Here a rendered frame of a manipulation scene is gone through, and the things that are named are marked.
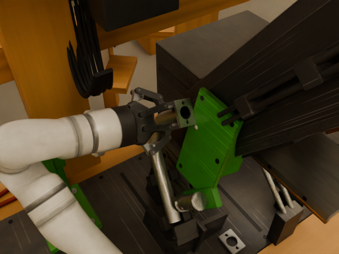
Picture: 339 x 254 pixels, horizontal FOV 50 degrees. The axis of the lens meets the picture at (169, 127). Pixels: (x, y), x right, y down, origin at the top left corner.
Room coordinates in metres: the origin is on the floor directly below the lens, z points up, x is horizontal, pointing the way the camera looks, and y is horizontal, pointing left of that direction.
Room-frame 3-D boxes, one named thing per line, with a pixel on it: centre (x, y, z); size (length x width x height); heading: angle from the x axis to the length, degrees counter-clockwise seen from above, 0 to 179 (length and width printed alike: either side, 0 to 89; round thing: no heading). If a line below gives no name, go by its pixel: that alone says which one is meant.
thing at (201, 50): (0.78, -0.14, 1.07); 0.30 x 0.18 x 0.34; 124
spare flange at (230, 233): (0.43, -0.15, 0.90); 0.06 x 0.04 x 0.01; 33
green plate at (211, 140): (0.51, -0.10, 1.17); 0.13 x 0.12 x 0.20; 124
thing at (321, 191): (0.56, -0.25, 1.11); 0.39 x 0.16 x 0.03; 34
